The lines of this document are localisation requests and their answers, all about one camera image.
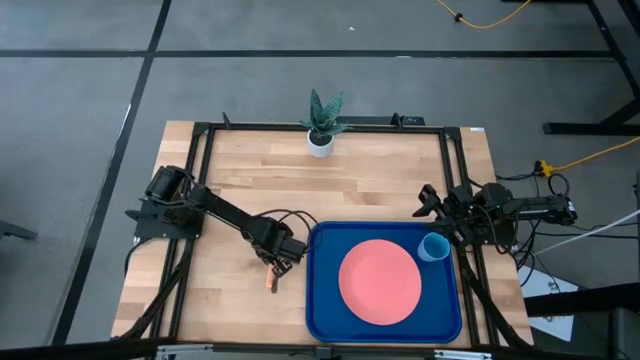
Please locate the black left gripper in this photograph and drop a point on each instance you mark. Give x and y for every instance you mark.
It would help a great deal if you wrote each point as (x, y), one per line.
(280, 245)

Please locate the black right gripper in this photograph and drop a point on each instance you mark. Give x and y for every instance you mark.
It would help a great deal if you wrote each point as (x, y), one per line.
(455, 210)

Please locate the blue cup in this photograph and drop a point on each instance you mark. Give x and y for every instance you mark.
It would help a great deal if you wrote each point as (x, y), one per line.
(434, 247)

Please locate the pink round plate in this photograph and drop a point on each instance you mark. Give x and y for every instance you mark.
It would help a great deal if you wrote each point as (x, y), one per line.
(380, 282)

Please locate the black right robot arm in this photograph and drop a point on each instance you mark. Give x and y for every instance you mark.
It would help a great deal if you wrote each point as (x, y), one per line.
(535, 207)

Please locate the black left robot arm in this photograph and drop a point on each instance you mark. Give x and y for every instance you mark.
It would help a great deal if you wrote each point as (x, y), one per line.
(225, 210)

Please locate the blue plastic tray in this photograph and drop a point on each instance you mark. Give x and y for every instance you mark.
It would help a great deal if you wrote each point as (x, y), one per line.
(325, 300)

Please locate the white paper sheet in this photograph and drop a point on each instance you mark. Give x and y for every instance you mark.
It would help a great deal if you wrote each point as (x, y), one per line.
(542, 286)

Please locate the white plant pot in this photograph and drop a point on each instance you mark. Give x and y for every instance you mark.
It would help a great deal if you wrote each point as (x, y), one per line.
(320, 149)

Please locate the green potted plant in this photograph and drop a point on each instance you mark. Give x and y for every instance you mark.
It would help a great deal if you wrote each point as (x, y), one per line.
(322, 117)

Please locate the black bar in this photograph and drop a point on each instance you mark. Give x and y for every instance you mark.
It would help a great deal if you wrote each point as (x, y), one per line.
(590, 298)

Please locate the dark grey furniture foot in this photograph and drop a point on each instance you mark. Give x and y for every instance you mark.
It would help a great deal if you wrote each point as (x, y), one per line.
(15, 230)

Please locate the small black camera box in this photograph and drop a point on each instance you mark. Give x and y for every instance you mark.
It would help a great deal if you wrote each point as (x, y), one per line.
(324, 353)

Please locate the black frame bracket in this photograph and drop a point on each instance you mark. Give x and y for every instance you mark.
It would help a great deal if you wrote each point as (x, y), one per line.
(407, 120)

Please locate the silver aluminium bracket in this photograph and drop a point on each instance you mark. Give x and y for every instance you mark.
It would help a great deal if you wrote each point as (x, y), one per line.
(462, 355)
(190, 347)

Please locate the black aluminium table frame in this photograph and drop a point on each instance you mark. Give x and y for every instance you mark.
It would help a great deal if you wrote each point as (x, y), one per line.
(260, 128)

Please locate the black frame clamp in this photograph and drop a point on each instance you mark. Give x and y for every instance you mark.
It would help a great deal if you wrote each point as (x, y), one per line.
(226, 121)

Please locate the black desk frame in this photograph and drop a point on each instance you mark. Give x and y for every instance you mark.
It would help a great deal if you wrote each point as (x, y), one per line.
(590, 128)

